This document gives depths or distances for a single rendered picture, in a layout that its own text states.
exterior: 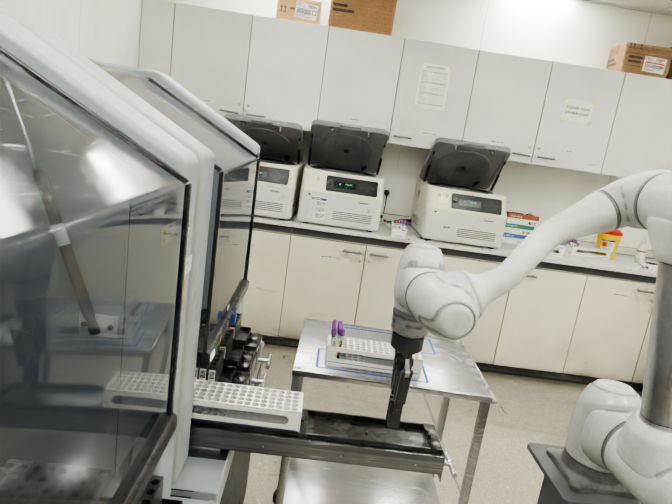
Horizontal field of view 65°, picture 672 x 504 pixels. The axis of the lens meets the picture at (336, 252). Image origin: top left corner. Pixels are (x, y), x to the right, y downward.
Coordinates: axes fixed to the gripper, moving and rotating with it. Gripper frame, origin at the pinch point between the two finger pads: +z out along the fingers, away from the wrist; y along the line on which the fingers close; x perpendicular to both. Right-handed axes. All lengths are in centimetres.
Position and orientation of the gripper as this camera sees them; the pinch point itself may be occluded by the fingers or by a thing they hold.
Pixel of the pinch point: (394, 410)
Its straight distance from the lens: 133.3
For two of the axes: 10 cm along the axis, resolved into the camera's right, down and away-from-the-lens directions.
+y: 0.2, 2.2, -9.7
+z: -1.4, 9.7, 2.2
